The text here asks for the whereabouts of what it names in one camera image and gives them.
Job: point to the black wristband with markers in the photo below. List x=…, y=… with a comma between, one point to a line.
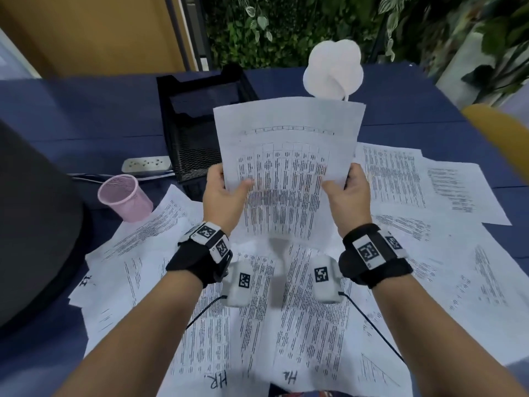
x=372, y=268
x=194, y=260

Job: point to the person's left forearm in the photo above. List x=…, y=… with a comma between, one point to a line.
x=136, y=339

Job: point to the dark metal door frame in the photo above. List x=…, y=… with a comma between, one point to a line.
x=194, y=28

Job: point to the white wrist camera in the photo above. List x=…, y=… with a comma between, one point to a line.
x=239, y=285
x=326, y=285

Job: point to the person's right forearm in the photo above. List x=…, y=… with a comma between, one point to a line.
x=434, y=339

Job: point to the person's left hand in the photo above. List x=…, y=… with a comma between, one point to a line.
x=219, y=206

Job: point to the pink mesh cup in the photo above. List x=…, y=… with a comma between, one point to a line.
x=124, y=202

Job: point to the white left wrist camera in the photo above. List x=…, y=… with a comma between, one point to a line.
x=239, y=285

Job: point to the green plant wall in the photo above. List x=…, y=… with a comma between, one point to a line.
x=289, y=28

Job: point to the black mesh tiered tray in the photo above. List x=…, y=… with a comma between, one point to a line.
x=190, y=132

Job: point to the person's patterned clothing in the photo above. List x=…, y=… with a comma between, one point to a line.
x=297, y=394

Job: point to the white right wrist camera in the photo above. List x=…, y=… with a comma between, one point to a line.
x=326, y=285

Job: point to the black right wristband with markers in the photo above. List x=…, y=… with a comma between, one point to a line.
x=372, y=268

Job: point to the black left wristband with markers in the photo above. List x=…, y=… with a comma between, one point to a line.
x=194, y=260

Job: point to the person's right hand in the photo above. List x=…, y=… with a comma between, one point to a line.
x=353, y=206

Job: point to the white power strip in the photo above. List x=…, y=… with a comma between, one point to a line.
x=144, y=164

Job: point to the pile of printed papers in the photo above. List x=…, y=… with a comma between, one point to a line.
x=413, y=243

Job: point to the white column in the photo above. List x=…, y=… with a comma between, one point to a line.
x=454, y=74

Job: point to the large black chair back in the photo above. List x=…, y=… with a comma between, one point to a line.
x=33, y=227

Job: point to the printed paper sheet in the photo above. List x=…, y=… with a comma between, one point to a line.
x=289, y=161

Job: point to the white flower-shaped desk lamp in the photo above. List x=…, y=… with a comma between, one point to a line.
x=330, y=70

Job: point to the dark green potted plant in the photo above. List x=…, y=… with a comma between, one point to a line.
x=496, y=45

